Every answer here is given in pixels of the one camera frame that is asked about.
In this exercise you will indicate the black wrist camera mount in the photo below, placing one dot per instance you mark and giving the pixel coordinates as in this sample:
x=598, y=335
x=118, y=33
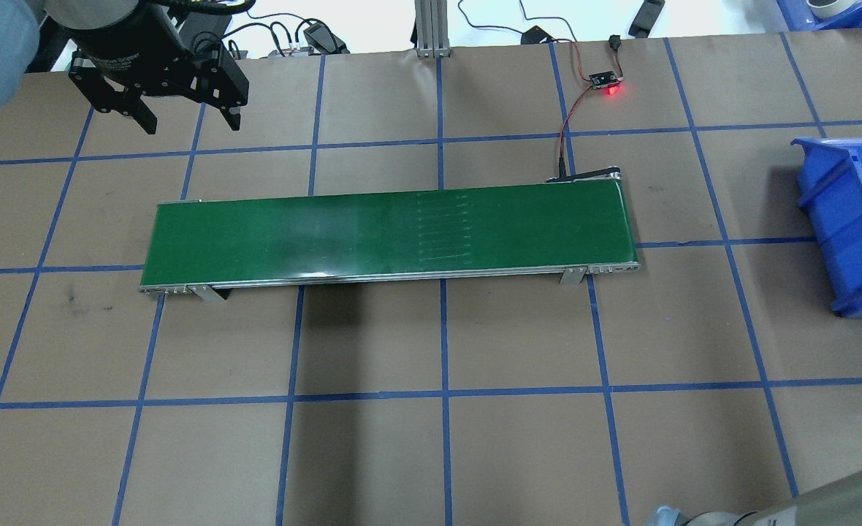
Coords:
x=204, y=33

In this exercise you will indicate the white mug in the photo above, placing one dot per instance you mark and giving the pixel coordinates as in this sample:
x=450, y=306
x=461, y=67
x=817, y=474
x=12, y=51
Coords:
x=833, y=7

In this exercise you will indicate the black power adapter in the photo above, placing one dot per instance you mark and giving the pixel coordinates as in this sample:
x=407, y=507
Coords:
x=323, y=38

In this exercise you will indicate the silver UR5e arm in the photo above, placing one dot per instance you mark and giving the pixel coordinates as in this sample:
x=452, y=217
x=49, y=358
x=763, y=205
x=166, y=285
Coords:
x=0, y=51
x=840, y=497

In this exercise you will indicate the aluminium profile post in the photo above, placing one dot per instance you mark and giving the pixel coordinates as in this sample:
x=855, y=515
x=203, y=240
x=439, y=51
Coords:
x=431, y=29

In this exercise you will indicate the black power brick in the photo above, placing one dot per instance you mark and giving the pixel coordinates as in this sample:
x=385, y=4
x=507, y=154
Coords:
x=646, y=16

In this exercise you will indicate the black circuit board red LED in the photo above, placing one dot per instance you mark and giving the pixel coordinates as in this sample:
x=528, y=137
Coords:
x=603, y=78

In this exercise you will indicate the blue plastic bin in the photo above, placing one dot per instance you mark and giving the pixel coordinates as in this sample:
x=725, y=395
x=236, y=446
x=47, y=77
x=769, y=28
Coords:
x=833, y=219

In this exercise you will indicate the green conveyor belt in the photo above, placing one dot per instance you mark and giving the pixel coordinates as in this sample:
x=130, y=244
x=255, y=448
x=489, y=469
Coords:
x=387, y=234

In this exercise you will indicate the small black controller box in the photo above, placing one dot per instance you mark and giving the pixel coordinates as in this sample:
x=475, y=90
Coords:
x=538, y=35

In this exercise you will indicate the large blue storage bin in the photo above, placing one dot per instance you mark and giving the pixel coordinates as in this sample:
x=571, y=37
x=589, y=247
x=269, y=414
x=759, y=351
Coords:
x=796, y=18

